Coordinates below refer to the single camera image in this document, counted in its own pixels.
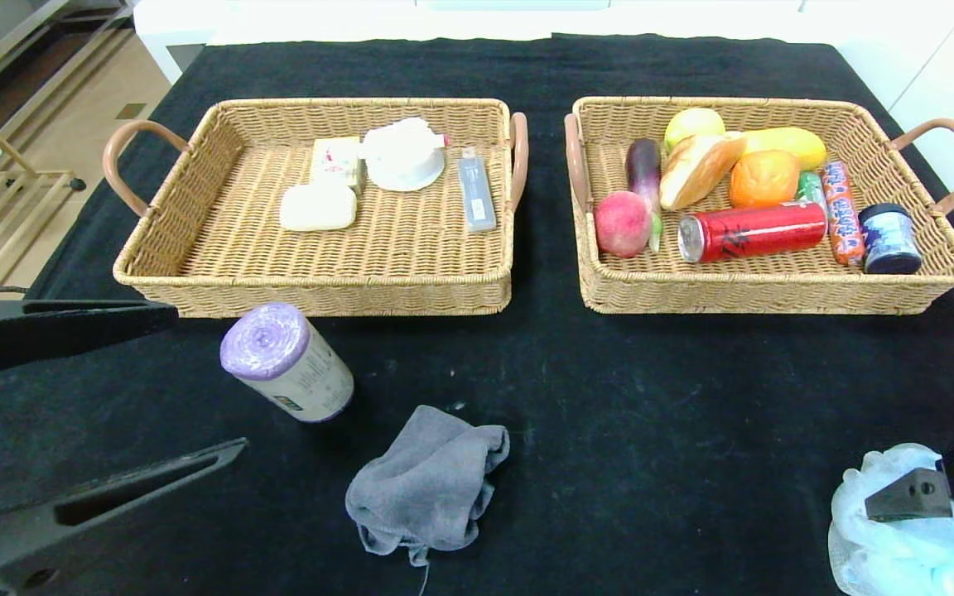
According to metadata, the wicker basket holding food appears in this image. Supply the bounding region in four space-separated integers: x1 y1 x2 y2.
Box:
564 96 954 316

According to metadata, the light blue bath sponge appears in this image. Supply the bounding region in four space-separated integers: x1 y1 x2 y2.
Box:
827 444 954 596

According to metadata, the purple trash bag roll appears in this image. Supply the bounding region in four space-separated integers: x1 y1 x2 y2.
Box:
220 302 355 424

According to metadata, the dark blue jar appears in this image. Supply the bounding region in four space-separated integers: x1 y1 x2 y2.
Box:
858 203 923 275

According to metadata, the purple eggplant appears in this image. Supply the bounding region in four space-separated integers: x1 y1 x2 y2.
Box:
626 138 665 253

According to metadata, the croissant bread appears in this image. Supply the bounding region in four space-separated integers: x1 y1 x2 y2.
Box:
659 132 749 212

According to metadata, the orange sausage snack tube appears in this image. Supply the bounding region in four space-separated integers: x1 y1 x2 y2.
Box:
821 161 867 267

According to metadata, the white round bowl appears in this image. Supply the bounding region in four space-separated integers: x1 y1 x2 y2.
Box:
359 118 451 194

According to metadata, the pink peach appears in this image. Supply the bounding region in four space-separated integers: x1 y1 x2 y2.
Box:
594 190 653 258

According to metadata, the yellow lemon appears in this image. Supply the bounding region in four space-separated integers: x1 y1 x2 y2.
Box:
664 108 726 155

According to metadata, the grey rectangular stick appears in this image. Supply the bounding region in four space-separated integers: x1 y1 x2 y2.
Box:
457 147 499 233

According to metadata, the white soap bar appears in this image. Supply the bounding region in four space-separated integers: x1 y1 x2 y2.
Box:
278 184 359 233

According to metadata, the orange fruit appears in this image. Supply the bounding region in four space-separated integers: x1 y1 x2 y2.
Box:
729 149 801 209

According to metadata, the red soda can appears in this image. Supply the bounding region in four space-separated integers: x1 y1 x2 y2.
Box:
677 200 827 264

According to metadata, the small pale printed box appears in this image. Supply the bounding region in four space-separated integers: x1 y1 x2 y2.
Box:
311 137 364 196

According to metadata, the green gum box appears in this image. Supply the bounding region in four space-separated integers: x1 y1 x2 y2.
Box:
796 171 827 208

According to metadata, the yellow oblong mango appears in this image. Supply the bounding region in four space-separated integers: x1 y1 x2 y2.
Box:
738 127 827 172

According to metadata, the grey cloth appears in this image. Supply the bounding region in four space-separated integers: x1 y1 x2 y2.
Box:
345 405 511 568

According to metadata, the black table cloth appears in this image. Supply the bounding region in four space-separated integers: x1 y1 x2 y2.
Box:
0 35 954 596

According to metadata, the wicker basket holding toiletries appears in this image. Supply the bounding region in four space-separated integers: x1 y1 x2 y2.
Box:
103 99 530 319

